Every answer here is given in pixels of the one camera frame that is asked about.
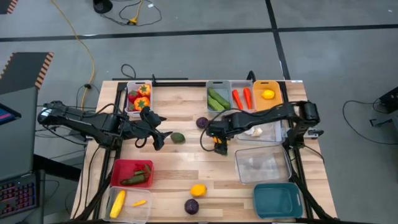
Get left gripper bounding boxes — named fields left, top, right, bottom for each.
left=124, top=118, right=174, bottom=152

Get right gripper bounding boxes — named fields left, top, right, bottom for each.
left=206, top=119, right=236, bottom=156

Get green avocado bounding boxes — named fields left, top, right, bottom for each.
left=170, top=131, right=187, bottom=145

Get orange tomato green calyx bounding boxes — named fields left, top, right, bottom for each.
left=134, top=96, right=151, bottom=112
left=137, top=83, right=152, bottom=97

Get large clear plastic bin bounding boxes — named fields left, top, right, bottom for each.
left=234, top=145, right=293, bottom=185

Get light green cucumber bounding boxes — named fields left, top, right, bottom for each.
left=206, top=95, right=226, bottom=112

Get dark green cucumber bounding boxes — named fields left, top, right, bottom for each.
left=207, top=88, right=232, bottom=110

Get orange carrot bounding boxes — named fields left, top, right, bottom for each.
left=231, top=89, right=244, bottom=110
left=243, top=87, right=253, bottom=110

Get purple cabbage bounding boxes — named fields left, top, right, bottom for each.
left=195, top=116, right=210, bottom=130
left=183, top=198, right=200, bottom=216

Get red plastic bin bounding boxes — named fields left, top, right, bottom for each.
left=109, top=158, right=155, bottom=189

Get large dark green pepper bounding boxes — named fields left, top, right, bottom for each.
left=119, top=174, right=149, bottom=187

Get orange plastic basket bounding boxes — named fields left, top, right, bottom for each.
left=252, top=80, right=285, bottom=113

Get white plastic basket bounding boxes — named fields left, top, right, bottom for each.
left=124, top=79, right=154, bottom=118

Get grey plastic basket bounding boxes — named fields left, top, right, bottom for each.
left=205, top=80, right=234, bottom=117

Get small clear plastic bin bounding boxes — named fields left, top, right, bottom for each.
left=230, top=80, right=256, bottom=113

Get teal plastic basket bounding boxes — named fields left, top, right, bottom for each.
left=252, top=182, right=305, bottom=220

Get yellow corn cob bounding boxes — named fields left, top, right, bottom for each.
left=109, top=189, right=127, bottom=219

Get grey desk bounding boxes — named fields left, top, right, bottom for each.
left=0, top=86, right=46, bottom=224

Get black round stand base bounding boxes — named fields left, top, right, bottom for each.
left=92, top=0, right=114, bottom=15

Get backlit black keyboard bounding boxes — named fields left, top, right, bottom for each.
left=0, top=173, right=40, bottom=219

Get black hazard-striped floor mat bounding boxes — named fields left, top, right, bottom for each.
left=0, top=52, right=55, bottom=96
left=0, top=0, right=19, bottom=16

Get computer monitor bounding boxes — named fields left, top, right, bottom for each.
left=0, top=103, right=22, bottom=127

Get black equipment case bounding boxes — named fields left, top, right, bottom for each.
left=369, top=86, right=398, bottom=128

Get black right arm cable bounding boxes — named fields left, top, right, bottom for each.
left=200, top=116, right=220, bottom=153

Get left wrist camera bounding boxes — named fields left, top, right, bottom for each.
left=140, top=106, right=167, bottom=124

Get black aluminium rig frame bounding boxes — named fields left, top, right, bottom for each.
left=70, top=70, right=338, bottom=224

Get black floor cable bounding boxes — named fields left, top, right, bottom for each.
left=341, top=98, right=398, bottom=146
left=34, top=83, right=101, bottom=156
left=120, top=63, right=137, bottom=80

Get yellow extension cord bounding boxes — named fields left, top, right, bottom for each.
left=49, top=0, right=96, bottom=116

